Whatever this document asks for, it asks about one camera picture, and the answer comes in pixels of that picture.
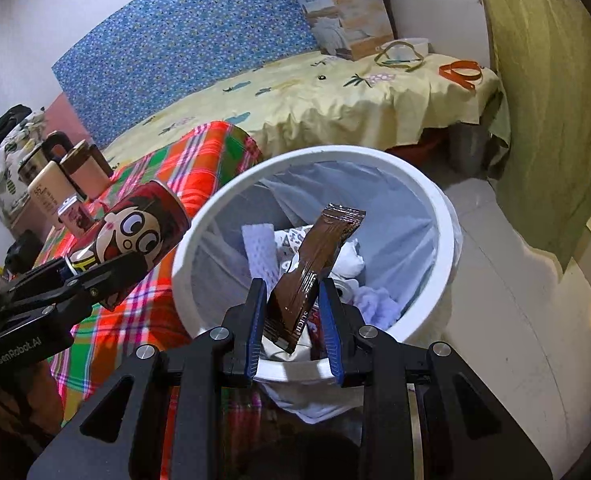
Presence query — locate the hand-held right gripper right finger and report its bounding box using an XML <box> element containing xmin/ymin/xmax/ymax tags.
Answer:
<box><xmin>318</xmin><ymin>277</ymin><xmax>553</xmax><ymax>480</ymax></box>

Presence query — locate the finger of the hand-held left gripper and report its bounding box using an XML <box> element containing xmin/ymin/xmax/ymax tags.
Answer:
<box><xmin>0</xmin><ymin>251</ymin><xmax>146</xmax><ymax>333</ymax></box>
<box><xmin>0</xmin><ymin>257</ymin><xmax>74</xmax><ymax>301</ymax></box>

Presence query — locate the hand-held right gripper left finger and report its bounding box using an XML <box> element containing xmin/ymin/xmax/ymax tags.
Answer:
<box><xmin>26</xmin><ymin>277</ymin><xmax>269</xmax><ymax>480</ymax></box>

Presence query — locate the strawberry milk carton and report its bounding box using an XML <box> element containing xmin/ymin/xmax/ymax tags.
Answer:
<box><xmin>303</xmin><ymin>305</ymin><xmax>329</xmax><ymax>346</ymax></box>

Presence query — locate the red drink can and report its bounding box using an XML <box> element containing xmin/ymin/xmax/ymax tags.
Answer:
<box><xmin>68</xmin><ymin>180</ymin><xmax>192</xmax><ymax>311</ymax></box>

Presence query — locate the brown sachet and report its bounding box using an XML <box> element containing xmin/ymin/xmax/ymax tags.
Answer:
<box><xmin>263</xmin><ymin>203</ymin><xmax>366</xmax><ymax>354</ymax></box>

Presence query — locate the white round trash bin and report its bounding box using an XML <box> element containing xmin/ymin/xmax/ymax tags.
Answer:
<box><xmin>172</xmin><ymin>145</ymin><xmax>463</xmax><ymax>391</ymax></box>

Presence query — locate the small purple drink carton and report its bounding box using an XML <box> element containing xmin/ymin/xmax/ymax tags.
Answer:
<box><xmin>58</xmin><ymin>197</ymin><xmax>96</xmax><ymax>236</ymax></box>

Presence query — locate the crumpled white tissue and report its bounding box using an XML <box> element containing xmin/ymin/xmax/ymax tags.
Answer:
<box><xmin>333</xmin><ymin>240</ymin><xmax>366</xmax><ymax>281</ymax></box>

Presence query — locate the pink electric kettle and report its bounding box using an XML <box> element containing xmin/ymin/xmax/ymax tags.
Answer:
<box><xmin>18</xmin><ymin>131</ymin><xmax>84</xmax><ymax>233</ymax></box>

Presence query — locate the pink mug with brown lid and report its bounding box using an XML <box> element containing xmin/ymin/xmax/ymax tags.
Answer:
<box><xmin>60</xmin><ymin>140</ymin><xmax>114</xmax><ymax>201</ymax></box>

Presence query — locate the pineapple print pillow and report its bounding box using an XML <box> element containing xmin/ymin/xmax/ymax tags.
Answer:
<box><xmin>0</xmin><ymin>107</ymin><xmax>46</xmax><ymax>226</ymax></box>

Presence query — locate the white bin liner bag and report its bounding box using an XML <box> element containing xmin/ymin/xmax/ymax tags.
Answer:
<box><xmin>190</xmin><ymin>160</ymin><xmax>439</xmax><ymax>423</ymax></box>

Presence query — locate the black bag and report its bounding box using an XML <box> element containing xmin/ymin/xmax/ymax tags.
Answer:
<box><xmin>0</xmin><ymin>104</ymin><xmax>32</xmax><ymax>163</ymax></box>

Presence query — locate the plaid tablecloth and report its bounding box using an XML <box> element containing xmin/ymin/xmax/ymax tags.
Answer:
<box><xmin>30</xmin><ymin>121</ymin><xmax>276</xmax><ymax>480</ymax></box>

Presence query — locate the yellow printed bedsheet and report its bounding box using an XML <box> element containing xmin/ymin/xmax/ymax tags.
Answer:
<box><xmin>98</xmin><ymin>50</ymin><xmax>511</xmax><ymax>171</ymax></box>

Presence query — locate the blue floral mattress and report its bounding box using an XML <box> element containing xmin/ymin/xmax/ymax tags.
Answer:
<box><xmin>52</xmin><ymin>0</ymin><xmax>326</xmax><ymax>148</ymax></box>

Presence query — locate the white bowl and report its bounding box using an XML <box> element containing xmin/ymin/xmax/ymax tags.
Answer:
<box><xmin>385</xmin><ymin>37</ymin><xmax>430</xmax><ymax>61</ymax></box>

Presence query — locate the printed cardboard box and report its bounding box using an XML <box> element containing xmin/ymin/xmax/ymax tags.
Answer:
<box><xmin>280</xmin><ymin>0</ymin><xmax>396</xmax><ymax>61</ymax></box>

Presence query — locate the yellow-green curtain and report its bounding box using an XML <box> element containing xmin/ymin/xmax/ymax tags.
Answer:
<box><xmin>438</xmin><ymin>0</ymin><xmax>591</xmax><ymax>271</ymax></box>

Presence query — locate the white board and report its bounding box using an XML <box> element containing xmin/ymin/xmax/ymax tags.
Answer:
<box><xmin>388</xmin><ymin>0</ymin><xmax>491</xmax><ymax>68</ymax></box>

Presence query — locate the olive strap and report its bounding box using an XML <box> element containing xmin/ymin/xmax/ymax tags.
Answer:
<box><xmin>374</xmin><ymin>40</ymin><xmax>426</xmax><ymax>72</ymax></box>

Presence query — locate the orange strap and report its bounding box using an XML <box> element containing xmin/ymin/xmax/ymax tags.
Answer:
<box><xmin>438</xmin><ymin>60</ymin><xmax>485</xmax><ymax>92</ymax></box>

